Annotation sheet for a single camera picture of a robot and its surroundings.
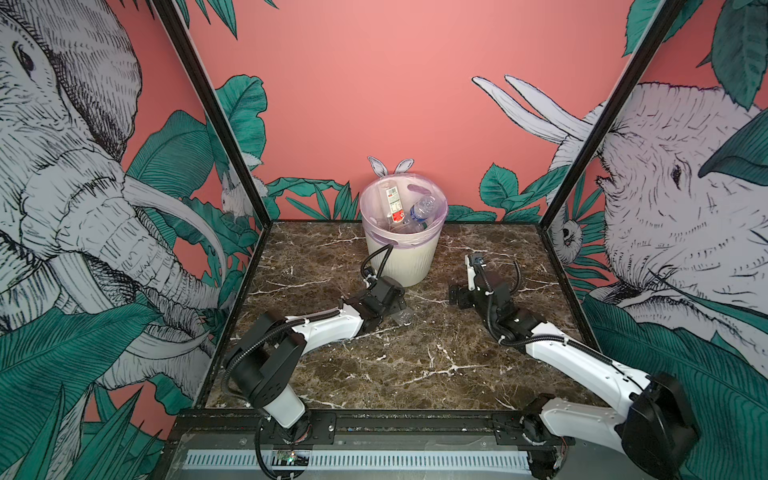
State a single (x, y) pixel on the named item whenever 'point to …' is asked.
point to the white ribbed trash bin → (409, 265)
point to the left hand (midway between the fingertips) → (394, 294)
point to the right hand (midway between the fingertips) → (460, 274)
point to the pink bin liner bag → (373, 216)
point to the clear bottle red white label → (394, 203)
